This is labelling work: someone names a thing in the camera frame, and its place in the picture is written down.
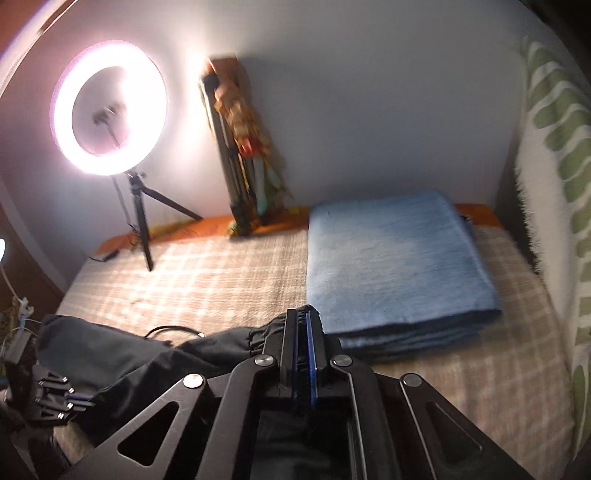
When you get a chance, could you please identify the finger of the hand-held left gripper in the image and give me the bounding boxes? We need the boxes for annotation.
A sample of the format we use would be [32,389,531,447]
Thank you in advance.
[38,376,95,403]
[32,398,95,426]

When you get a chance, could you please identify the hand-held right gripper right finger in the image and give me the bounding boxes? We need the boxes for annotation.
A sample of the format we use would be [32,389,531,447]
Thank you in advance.
[302,310,536,480]

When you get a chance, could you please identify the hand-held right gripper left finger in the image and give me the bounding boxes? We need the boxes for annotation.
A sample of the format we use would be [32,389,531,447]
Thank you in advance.
[58,308,301,480]

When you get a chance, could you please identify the black pants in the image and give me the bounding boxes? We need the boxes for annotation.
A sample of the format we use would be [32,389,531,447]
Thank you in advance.
[37,305,326,480]

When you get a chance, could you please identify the beige checkered blanket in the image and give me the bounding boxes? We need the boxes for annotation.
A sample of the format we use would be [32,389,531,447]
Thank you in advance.
[54,225,578,480]

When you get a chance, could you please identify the folded blue blanket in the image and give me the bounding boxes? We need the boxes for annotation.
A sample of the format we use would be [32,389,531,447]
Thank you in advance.
[306,191,504,361]

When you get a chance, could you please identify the orange bed sheet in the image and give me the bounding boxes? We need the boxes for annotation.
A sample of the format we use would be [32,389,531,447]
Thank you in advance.
[89,203,505,260]

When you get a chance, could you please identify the black tripod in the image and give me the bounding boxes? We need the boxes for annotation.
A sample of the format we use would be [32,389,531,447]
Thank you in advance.
[113,171,204,272]

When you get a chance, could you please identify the white pillow with green leaves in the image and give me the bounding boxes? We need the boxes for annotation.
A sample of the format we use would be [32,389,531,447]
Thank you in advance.
[514,37,591,464]

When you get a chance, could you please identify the white cable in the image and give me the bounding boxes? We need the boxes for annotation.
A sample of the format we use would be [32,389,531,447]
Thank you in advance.
[0,265,29,320]

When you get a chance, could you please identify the ring light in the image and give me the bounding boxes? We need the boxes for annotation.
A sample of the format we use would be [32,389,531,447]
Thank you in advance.
[49,40,168,176]

